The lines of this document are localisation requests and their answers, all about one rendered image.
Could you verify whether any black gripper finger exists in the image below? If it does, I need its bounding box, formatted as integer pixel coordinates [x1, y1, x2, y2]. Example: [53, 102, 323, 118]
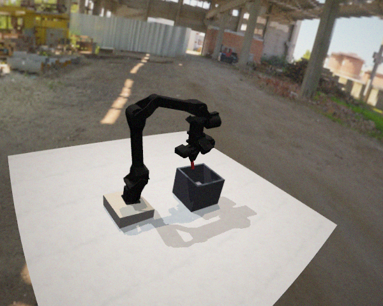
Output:
[193, 148, 200, 161]
[189, 151, 197, 162]

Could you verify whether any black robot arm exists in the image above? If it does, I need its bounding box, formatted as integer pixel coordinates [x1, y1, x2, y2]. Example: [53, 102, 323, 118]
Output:
[121, 94, 221, 205]

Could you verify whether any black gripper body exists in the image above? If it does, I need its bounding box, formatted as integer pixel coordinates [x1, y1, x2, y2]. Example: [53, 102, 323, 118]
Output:
[174, 130, 213, 158]

